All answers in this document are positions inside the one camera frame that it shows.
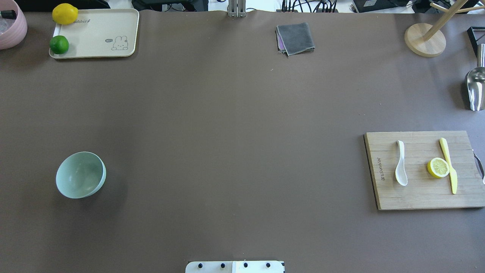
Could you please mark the grey folded cloth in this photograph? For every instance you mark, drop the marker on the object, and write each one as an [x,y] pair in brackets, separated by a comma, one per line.
[294,38]

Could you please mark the beige cartoon tray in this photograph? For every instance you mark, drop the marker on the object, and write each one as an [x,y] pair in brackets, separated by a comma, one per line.
[100,33]

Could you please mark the pink bowl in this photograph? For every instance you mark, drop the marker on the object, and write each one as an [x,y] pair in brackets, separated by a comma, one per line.
[12,33]

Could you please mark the yellow lemon half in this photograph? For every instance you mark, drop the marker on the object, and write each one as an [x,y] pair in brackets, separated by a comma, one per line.
[438,167]

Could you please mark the aluminium frame post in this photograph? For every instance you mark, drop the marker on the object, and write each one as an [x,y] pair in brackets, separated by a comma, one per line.
[236,8]

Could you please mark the green lime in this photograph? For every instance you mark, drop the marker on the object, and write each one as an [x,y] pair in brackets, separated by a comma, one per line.
[59,44]

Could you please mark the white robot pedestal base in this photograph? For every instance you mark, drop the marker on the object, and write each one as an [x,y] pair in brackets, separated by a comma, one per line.
[242,266]

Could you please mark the light green bowl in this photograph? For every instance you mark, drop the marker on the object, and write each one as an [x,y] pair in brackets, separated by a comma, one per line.
[80,175]

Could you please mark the wooden cup rack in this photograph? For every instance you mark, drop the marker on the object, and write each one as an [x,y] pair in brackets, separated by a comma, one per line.
[427,40]

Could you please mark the white ceramic spoon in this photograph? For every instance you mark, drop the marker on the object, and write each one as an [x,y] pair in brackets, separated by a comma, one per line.
[400,174]

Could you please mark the metal scoop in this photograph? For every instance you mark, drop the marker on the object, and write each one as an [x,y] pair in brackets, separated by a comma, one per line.
[475,82]

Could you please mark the yellow plastic knife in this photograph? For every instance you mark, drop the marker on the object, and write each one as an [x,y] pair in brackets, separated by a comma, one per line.
[452,172]

